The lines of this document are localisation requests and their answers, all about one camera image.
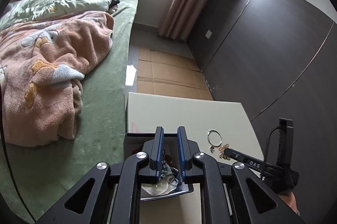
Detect dark grey wardrobe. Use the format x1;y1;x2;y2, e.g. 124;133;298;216
186;0;337;161

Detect green floral pillow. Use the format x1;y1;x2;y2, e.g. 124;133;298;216
0;0;119;30

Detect white paper sheet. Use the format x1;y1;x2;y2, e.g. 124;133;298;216
126;65;138;87

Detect gold chain bracelet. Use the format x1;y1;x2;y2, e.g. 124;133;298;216
218;144;233;160

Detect green sheeted bed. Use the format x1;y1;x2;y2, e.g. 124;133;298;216
0;0;139;224

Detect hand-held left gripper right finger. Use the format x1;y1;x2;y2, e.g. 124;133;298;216
177;126;306;224

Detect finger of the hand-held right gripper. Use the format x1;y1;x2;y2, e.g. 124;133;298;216
223;147;265;170

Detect pink fleece blanket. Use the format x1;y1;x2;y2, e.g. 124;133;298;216
0;11;115;148

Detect flattened cardboard sheets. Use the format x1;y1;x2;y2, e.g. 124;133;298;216
137;46;214;101

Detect person's right forearm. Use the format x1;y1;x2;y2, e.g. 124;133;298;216
279;191;300;215

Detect thin silver bangle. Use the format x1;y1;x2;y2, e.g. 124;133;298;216
207;130;223;148

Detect white table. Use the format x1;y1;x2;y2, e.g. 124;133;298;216
126;93;267;224

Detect black gift box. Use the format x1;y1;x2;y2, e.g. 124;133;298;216
124;132;195;202

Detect pile of mixed jewelry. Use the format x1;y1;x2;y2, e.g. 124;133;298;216
141;150;185;195

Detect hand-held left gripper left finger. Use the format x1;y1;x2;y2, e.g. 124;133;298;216
37;126;165;224

